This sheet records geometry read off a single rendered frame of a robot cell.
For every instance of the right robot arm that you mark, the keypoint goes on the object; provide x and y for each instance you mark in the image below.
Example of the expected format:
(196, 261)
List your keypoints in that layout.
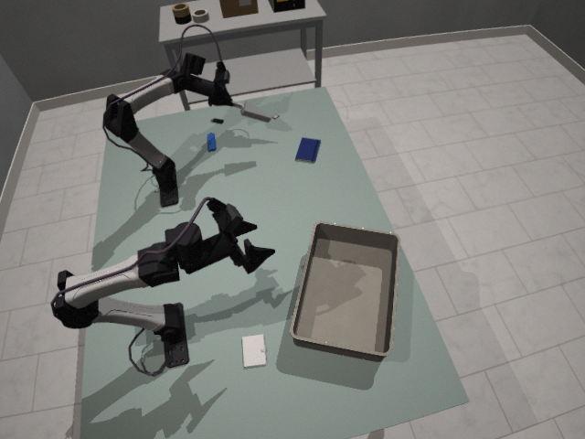
(82, 291)

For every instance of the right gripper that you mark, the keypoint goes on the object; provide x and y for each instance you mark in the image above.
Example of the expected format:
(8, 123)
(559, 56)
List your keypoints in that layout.
(219, 247)

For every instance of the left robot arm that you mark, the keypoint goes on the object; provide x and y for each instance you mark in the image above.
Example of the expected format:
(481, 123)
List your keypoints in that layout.
(124, 125)

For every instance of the white notebook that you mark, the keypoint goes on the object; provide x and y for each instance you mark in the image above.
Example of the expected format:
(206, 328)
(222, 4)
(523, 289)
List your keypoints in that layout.
(254, 351)

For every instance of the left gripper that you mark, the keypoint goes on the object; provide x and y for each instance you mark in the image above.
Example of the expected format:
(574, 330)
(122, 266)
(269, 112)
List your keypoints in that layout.
(207, 88)

